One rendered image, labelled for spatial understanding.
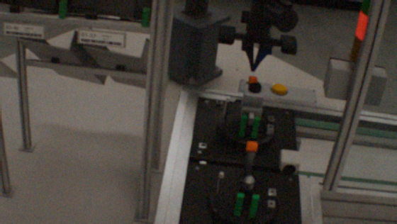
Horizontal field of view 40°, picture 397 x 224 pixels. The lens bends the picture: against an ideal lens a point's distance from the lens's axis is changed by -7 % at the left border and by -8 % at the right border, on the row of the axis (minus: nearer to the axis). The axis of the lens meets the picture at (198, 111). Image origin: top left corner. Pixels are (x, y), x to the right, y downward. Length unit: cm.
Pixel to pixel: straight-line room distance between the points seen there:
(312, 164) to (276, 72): 52
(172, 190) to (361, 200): 42
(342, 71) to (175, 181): 41
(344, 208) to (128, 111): 64
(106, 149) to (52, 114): 21
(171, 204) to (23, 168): 41
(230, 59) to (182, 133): 56
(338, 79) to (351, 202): 31
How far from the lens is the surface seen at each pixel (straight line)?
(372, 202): 131
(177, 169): 125
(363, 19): 108
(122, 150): 143
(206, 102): 143
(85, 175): 136
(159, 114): 129
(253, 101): 128
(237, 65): 183
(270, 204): 112
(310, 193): 125
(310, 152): 143
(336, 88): 114
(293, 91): 156
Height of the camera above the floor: 175
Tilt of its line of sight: 34 degrees down
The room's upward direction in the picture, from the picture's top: 7 degrees clockwise
